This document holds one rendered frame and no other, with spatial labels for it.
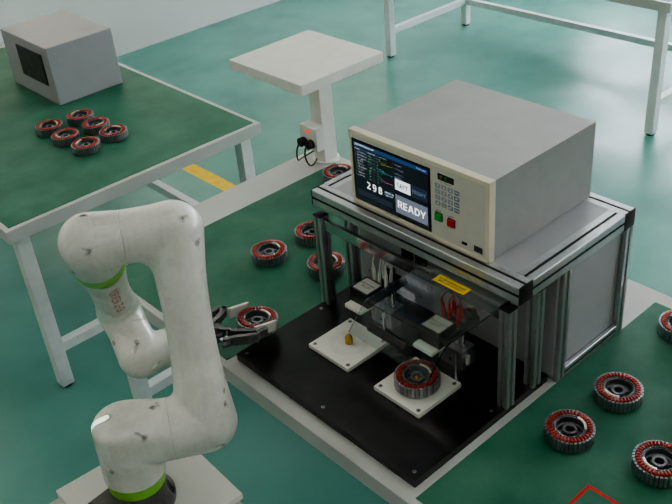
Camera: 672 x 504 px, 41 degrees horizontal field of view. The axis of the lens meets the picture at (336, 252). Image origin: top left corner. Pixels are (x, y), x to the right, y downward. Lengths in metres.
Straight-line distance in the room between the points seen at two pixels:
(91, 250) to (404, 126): 0.82
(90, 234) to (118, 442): 0.42
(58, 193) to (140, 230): 1.61
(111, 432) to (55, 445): 1.57
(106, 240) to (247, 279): 0.95
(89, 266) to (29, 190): 1.66
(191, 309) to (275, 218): 1.19
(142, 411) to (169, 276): 0.28
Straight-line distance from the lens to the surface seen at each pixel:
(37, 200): 3.36
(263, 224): 2.93
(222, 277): 2.70
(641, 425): 2.18
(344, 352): 2.30
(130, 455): 1.88
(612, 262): 2.28
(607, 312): 2.37
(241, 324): 2.35
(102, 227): 1.79
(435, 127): 2.15
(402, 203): 2.13
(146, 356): 2.15
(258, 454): 3.18
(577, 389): 2.25
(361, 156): 2.17
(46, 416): 3.56
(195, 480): 2.07
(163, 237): 1.78
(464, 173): 1.94
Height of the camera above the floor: 2.24
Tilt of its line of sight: 33 degrees down
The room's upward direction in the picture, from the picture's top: 5 degrees counter-clockwise
